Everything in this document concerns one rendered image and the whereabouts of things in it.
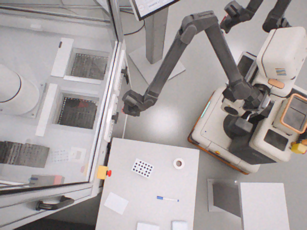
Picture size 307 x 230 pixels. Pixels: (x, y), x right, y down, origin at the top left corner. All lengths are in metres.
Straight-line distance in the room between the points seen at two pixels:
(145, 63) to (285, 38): 1.59
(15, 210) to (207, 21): 0.81
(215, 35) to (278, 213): 1.17
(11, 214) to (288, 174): 2.37
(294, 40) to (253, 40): 1.80
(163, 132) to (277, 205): 1.17
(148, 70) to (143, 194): 1.43
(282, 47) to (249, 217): 1.00
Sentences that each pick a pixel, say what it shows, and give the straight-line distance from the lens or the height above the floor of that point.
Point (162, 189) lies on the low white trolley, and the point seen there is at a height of 0.76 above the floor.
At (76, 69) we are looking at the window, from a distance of 0.81.
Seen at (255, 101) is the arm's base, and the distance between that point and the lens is 1.12.
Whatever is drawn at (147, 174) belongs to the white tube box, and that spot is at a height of 0.80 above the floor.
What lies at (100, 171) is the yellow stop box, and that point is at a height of 0.91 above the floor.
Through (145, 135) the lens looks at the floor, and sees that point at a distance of 2.19.
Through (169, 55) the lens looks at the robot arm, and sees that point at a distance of 0.92.
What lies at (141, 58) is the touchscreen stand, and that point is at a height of 0.04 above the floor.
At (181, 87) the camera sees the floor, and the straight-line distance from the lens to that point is 2.38.
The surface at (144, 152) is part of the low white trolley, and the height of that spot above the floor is 0.76.
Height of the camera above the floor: 2.16
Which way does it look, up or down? 75 degrees down
